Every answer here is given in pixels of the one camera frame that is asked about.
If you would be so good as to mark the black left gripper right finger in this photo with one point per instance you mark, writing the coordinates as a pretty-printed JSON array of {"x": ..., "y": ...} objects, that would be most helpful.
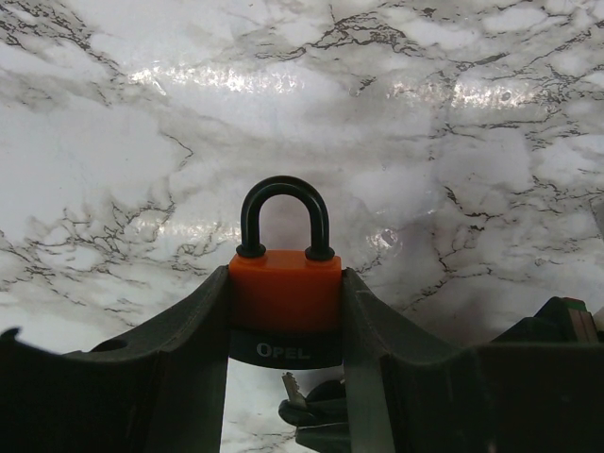
[{"x": 409, "y": 391}]

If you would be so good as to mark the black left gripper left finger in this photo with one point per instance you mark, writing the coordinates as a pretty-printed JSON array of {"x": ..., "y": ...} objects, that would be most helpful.
[{"x": 159, "y": 387}]

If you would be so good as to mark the black-headed key bunch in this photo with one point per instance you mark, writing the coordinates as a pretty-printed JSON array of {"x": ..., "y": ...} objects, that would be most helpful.
[{"x": 320, "y": 418}]

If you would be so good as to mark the orange black Opel padlock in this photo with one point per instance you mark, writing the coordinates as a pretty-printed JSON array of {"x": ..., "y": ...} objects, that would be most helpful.
[{"x": 286, "y": 304}]

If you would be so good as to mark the small black box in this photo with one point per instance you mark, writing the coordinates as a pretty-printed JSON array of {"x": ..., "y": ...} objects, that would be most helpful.
[{"x": 559, "y": 320}]

